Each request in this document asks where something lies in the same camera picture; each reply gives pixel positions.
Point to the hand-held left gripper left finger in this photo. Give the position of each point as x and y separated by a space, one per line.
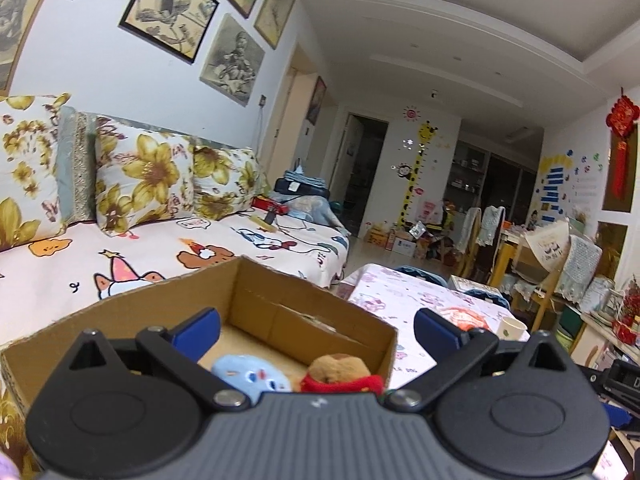
195 332

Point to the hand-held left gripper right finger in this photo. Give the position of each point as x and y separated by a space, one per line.
435 332

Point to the light blue plush toy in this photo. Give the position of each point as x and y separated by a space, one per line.
245 375

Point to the cardboard box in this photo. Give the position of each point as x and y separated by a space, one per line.
280 305

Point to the brown plush toy red outfit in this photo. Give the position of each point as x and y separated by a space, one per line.
335 367

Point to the orange and white tissue packet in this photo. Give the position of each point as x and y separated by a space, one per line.
462 317

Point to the red gift box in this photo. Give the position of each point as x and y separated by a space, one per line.
627 332

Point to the white sideboard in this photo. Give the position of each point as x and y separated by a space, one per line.
590 340

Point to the blue padded chair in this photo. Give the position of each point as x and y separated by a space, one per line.
420 276
487 296

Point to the white paper cup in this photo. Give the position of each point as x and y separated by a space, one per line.
512 330

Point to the red flower plant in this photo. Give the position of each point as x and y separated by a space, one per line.
631 297

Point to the glass jar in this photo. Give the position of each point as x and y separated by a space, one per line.
602 294

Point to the sofa with cartoon cover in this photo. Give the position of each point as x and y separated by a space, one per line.
150 250

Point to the chair with lace cover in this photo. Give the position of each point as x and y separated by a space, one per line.
492 225
465 232

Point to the chair with quilted cover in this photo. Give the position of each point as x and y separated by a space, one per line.
580 265

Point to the beige printed cloth cover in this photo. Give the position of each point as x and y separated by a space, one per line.
542 250

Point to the yellow floral cushion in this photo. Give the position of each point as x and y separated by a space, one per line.
225 180
25 175
145 175

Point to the dark glass cabinet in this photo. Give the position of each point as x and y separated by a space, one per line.
490 180

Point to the giraffe height chart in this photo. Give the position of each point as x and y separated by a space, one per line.
417 170

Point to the grey blue quilt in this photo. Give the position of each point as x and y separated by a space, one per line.
320 212

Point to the black bag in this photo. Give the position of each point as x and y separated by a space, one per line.
300 189

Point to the blue folded cloth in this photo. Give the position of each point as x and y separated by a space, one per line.
305 176

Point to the grey blue lace cushion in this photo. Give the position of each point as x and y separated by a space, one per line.
77 165

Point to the red knot decoration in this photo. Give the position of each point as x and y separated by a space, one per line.
621 130

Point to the dark framed picture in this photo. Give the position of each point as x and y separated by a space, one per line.
316 100

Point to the child portrait framed picture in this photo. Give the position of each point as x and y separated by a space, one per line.
232 60

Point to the bird sketch framed picture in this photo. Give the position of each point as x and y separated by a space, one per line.
170 10

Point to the tan sketch framed picture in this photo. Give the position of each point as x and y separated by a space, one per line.
275 10

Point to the grey figure wood framed picture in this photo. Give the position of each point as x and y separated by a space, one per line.
20 15

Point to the monkey wall sticker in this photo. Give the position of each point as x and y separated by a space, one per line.
403 171

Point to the blue striped wall poster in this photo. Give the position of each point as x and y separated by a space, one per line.
555 187

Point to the white wall poster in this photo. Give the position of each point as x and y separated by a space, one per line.
587 177

